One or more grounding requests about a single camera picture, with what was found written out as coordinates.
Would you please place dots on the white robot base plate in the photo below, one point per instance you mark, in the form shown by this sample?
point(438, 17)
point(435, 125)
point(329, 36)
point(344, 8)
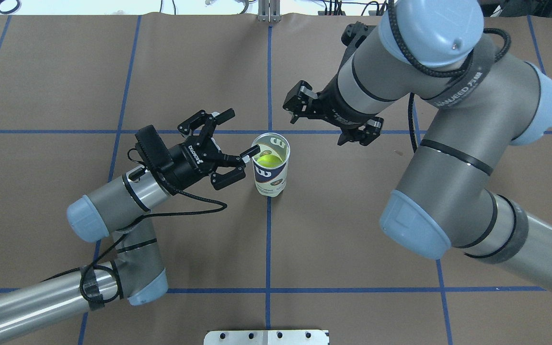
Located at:
point(268, 337)

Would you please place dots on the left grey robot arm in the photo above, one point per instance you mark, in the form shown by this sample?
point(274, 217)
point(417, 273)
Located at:
point(46, 154)

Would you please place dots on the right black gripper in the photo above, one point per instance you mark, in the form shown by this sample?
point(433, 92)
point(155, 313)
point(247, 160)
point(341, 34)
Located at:
point(337, 111)

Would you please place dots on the aluminium frame post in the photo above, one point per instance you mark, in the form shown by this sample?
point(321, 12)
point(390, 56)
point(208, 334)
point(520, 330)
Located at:
point(269, 11)

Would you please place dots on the white blue tennis ball can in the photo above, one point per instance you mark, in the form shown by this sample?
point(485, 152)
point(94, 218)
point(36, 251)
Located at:
point(271, 182)

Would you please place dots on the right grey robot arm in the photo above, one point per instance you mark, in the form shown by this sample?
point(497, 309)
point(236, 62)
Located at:
point(486, 100)

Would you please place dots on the yellow tennis ball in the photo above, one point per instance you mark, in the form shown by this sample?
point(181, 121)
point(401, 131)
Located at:
point(268, 160)

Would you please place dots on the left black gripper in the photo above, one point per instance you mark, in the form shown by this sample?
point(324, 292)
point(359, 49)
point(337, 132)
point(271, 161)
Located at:
point(186, 163)

